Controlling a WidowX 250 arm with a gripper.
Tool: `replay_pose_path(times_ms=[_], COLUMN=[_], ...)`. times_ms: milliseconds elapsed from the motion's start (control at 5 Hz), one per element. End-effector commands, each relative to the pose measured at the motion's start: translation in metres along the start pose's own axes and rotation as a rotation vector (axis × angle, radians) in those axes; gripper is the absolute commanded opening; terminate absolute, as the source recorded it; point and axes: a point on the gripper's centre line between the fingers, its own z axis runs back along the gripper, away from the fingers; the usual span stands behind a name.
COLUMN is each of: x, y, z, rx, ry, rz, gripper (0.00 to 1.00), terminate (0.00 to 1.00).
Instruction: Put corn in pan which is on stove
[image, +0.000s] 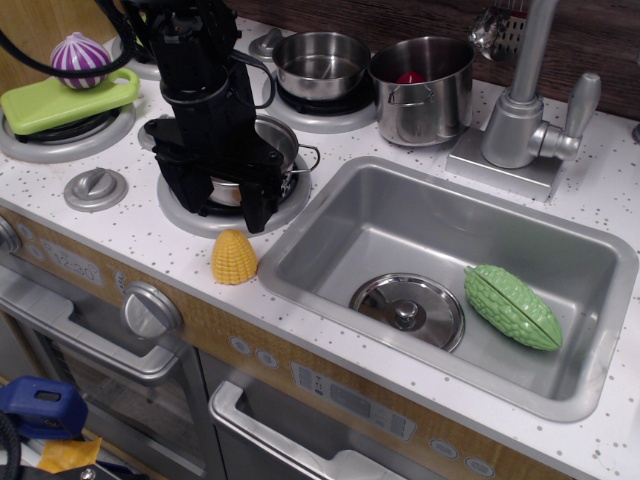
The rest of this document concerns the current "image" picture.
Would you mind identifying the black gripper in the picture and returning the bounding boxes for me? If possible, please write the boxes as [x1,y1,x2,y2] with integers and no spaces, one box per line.
[145,69,283,233]

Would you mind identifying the yellow toy corn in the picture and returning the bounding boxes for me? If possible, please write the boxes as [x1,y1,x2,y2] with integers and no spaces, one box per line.
[211,230,258,285]

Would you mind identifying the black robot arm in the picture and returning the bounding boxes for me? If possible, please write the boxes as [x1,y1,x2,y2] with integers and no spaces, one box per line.
[122,1,284,233]

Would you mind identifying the grey stove knob front left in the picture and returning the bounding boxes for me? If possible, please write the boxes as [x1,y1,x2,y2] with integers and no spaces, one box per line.
[63,168,128,213]

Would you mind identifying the grey stove knob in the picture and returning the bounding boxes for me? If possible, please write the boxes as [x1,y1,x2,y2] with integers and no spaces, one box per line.
[63,168,128,213]
[249,28,284,62]

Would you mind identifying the grey stove knob back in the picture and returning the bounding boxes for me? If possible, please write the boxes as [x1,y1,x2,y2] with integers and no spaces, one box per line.
[249,28,284,62]

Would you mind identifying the grey sink basin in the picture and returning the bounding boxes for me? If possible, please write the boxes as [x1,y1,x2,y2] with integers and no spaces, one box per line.
[259,157,638,422]

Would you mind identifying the silver oven dial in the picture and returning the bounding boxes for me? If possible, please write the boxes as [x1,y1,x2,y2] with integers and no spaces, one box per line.
[120,281,183,340]

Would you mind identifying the steel saucepan on back burner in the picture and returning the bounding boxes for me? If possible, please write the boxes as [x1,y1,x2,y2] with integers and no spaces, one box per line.
[272,32,371,101]

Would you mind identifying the green cutting board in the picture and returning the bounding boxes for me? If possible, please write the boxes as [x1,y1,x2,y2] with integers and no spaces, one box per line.
[1,68,140,135]

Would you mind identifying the purple striped toy onion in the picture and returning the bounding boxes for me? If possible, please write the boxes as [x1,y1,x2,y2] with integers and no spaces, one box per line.
[50,32,111,90]

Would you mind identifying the red toy inside pot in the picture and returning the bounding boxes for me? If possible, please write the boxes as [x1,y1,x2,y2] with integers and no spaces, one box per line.
[395,70,426,84]

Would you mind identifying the steel pot lid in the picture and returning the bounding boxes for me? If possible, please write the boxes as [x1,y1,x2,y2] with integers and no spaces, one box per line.
[349,273,465,352]

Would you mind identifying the tall steel pot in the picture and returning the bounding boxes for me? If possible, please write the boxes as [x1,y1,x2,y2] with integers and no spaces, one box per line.
[368,37,475,147]

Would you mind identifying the blue clamp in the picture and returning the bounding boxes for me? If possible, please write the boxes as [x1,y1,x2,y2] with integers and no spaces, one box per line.
[1,376,88,440]

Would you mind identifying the silver faucet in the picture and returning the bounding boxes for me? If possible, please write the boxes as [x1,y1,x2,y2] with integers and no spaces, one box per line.
[446,1,601,202]

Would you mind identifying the green toy bitter gourd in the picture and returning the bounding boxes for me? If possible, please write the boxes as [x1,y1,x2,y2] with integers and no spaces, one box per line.
[464,264,563,351]

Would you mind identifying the hanging steel utensils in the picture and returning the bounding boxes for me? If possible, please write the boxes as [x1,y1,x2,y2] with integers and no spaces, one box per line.
[468,1,527,61]

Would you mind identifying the small steel pan with handles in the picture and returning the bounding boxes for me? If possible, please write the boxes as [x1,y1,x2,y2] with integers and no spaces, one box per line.
[209,115,321,207]

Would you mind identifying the front grey burner ring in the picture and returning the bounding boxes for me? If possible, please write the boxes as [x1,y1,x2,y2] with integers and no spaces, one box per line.
[156,154,312,240]

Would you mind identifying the grey burner ring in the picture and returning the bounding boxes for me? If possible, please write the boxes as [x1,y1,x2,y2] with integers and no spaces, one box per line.
[110,34,162,81]
[156,154,312,240]
[0,102,138,164]
[261,69,378,134]

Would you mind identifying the back right grey burner ring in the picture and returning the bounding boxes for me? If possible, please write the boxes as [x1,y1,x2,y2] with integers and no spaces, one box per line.
[261,69,378,134]

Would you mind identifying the back left grey burner ring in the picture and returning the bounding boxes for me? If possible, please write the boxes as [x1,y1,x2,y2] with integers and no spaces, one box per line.
[110,34,162,81]

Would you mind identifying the black cable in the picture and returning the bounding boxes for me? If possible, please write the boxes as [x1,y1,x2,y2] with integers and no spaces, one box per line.
[0,0,139,81]

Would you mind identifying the oven door handle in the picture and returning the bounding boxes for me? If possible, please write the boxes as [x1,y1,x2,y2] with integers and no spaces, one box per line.
[1,266,180,386]

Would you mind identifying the dishwasher door handle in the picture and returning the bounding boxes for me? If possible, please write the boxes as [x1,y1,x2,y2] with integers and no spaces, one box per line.
[209,381,402,479]

